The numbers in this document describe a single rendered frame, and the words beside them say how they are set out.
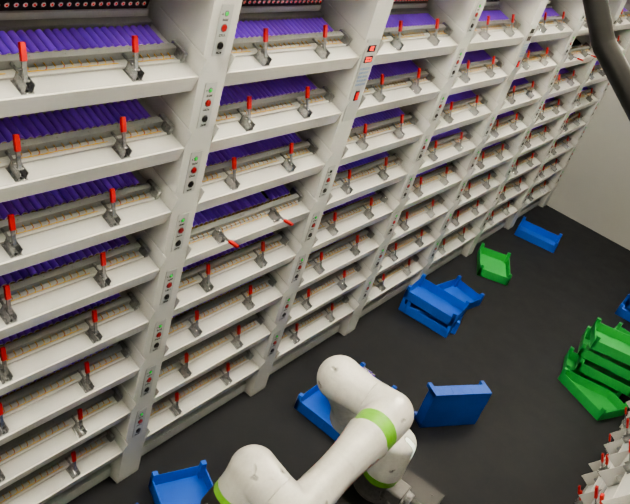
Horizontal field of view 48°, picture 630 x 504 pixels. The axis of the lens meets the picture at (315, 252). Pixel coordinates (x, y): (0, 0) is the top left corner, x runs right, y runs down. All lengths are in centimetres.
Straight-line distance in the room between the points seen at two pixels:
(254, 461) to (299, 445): 137
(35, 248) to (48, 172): 19
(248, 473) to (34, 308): 66
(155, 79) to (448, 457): 212
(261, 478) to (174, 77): 92
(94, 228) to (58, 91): 40
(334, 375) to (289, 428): 113
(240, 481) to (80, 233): 69
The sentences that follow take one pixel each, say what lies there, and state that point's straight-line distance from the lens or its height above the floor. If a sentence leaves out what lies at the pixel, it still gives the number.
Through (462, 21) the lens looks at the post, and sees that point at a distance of 290.
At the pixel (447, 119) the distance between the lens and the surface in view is 322.
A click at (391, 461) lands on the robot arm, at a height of 55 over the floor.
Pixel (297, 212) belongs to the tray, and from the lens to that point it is 246.
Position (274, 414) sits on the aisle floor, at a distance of 301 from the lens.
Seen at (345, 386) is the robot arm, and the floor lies 90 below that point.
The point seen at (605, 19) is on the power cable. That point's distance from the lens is 85.
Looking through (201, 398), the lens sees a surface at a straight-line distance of 274.
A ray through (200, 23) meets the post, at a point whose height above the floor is 162.
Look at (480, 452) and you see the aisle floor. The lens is 329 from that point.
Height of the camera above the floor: 210
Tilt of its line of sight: 31 degrees down
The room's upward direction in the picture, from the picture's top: 19 degrees clockwise
